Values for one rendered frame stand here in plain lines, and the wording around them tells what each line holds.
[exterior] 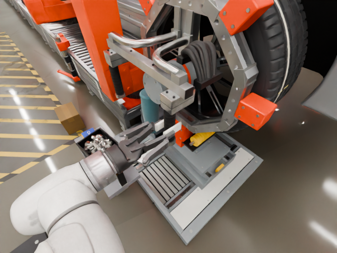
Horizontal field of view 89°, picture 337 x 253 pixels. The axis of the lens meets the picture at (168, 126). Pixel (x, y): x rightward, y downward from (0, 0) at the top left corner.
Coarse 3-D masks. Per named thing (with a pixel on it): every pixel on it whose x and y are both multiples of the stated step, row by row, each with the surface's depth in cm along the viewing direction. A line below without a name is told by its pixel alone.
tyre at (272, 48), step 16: (288, 0) 51; (272, 16) 47; (288, 16) 50; (304, 16) 54; (256, 32) 48; (272, 32) 46; (288, 32) 50; (304, 32) 56; (256, 48) 50; (272, 48) 48; (304, 48) 57; (256, 64) 53; (272, 64) 49; (256, 80) 55; (272, 80) 52; (288, 80) 58; (272, 96) 55; (240, 128) 70
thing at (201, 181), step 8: (168, 152) 128; (176, 152) 129; (232, 152) 126; (176, 160) 124; (184, 160) 124; (224, 160) 122; (232, 160) 128; (184, 168) 120; (192, 168) 120; (216, 168) 120; (224, 168) 125; (192, 176) 116; (200, 176) 116; (208, 176) 113; (200, 184) 112
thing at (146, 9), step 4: (140, 0) 67; (144, 0) 65; (148, 0) 63; (152, 0) 63; (140, 4) 68; (144, 4) 66; (148, 4) 64; (152, 4) 63; (144, 8) 67; (148, 8) 65; (144, 12) 68; (148, 12) 67
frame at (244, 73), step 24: (168, 0) 56; (192, 0) 50; (216, 0) 45; (144, 24) 72; (216, 24) 48; (144, 48) 82; (240, 48) 50; (240, 72) 49; (240, 96) 53; (192, 120) 88; (216, 120) 73
